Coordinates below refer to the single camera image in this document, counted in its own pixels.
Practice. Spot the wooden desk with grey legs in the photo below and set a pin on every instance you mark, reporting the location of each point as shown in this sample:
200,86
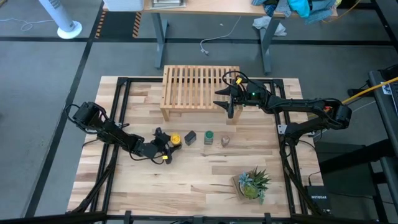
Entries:
217,7

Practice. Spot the white box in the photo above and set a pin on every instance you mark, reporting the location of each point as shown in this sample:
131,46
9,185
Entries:
124,4

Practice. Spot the black spice tin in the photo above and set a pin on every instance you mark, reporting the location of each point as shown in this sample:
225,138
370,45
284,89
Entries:
190,138

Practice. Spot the white printed label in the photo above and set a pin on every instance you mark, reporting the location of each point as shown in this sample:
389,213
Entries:
386,88

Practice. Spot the black metal table frame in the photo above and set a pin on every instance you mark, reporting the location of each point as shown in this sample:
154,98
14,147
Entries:
149,80

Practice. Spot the small brown spice jar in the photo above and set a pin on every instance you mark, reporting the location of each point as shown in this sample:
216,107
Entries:
225,141

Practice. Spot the black side desk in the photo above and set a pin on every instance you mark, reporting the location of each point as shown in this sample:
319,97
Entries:
388,124

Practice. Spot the white standing fan base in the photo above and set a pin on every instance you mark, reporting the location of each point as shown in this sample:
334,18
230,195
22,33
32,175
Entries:
63,20

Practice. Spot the green-lid spice jar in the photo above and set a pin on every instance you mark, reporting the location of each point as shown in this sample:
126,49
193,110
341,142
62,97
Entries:
208,137

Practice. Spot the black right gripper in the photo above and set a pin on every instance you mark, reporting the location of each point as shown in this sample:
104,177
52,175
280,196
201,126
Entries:
252,93

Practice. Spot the white cloth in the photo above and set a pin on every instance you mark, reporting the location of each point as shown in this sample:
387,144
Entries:
264,23

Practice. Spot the black Netgear router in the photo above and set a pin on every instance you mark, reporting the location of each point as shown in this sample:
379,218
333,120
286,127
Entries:
318,199

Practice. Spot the stack of books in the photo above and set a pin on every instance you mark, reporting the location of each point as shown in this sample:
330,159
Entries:
168,3

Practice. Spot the pile of blue clothes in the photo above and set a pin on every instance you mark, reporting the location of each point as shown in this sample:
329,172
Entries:
298,7

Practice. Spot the yellow-lid spice jar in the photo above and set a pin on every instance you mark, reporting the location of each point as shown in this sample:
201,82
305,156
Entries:
175,139

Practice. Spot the black mat with orange stripes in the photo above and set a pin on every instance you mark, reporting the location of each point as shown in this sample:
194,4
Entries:
118,25

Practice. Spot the potted succulent plant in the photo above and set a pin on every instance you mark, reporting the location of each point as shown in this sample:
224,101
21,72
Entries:
252,186

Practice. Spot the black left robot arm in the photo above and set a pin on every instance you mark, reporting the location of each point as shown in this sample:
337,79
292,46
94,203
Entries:
109,130

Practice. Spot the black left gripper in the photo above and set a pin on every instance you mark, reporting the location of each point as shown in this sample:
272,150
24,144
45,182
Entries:
150,150

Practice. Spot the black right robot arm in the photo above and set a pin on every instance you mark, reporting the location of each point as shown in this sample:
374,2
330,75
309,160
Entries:
311,107

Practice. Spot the wooden slatted shelf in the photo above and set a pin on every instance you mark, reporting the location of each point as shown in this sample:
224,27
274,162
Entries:
186,109

